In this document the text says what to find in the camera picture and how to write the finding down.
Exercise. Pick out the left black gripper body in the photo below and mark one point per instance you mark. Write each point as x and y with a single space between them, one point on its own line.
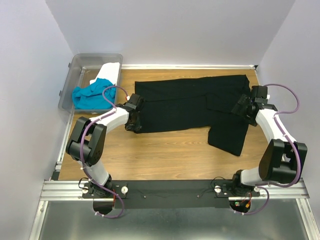
136 125

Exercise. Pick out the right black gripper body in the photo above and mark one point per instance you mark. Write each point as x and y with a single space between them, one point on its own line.
244 101

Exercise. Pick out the black t shirt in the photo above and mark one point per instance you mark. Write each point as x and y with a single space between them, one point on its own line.
187 103

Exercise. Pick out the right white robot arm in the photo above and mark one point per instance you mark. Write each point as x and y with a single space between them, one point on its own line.
282 162

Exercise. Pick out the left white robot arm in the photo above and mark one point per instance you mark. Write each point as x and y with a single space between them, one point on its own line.
86 142

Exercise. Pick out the teal t shirt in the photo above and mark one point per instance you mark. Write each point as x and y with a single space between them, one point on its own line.
91 97

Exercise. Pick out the white t shirt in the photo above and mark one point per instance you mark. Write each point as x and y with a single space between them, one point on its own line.
109 71

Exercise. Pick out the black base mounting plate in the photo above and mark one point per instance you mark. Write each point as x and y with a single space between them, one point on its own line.
168 194

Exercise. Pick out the clear plastic storage bin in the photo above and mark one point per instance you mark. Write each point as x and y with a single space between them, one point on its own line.
83 68

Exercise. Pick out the aluminium frame rail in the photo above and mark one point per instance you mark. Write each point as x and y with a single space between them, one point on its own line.
276 214

